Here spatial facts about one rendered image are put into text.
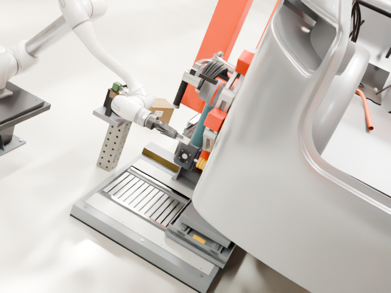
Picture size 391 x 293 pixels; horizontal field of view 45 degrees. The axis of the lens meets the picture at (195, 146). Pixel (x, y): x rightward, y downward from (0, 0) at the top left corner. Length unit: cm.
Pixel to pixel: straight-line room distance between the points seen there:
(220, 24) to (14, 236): 160
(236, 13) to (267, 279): 153
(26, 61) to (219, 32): 112
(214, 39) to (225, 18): 14
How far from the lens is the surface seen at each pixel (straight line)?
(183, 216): 255
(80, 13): 243
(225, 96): 216
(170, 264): 248
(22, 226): 253
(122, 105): 240
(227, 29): 284
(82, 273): 237
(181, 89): 231
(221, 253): 256
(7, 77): 284
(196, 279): 247
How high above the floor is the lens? 167
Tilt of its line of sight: 26 degrees down
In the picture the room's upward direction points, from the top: 23 degrees clockwise
